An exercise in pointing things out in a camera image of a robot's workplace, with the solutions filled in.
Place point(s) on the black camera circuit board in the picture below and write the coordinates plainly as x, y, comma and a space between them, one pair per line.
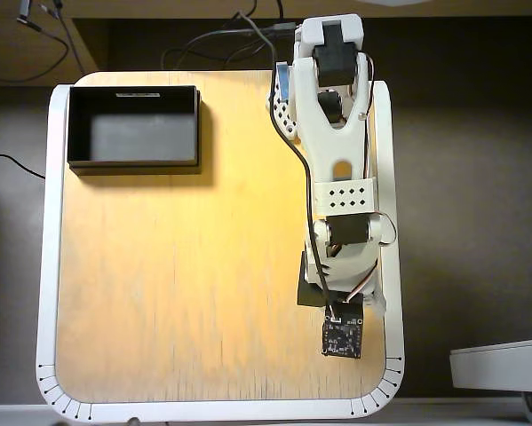
342, 333

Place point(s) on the white flat device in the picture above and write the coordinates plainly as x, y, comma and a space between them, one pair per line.
501, 368

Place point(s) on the black rectangular bin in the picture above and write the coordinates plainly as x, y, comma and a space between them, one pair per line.
137, 133

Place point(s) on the white table rim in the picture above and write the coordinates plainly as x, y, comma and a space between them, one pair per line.
48, 266

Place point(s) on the white gripper, black motor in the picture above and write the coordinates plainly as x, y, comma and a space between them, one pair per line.
377, 303

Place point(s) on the white perforated base bracket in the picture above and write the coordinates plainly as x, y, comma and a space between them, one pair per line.
283, 113

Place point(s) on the wooden desk board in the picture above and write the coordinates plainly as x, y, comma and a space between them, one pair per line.
8, 53

